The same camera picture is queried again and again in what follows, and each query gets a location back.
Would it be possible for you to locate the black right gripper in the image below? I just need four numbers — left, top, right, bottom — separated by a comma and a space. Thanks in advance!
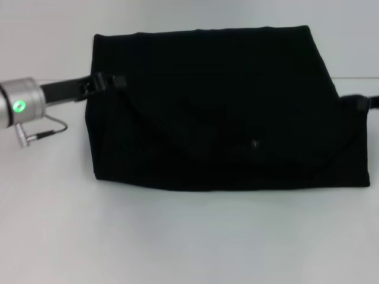
356, 95, 379, 112

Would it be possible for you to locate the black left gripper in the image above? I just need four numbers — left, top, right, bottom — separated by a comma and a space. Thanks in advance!
40, 72, 127, 103

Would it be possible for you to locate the black shirt with FREE print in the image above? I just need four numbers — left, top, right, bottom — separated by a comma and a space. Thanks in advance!
83, 24, 371, 189

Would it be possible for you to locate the black cable with silver plug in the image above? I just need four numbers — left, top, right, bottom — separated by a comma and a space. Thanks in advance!
14, 114, 69, 149

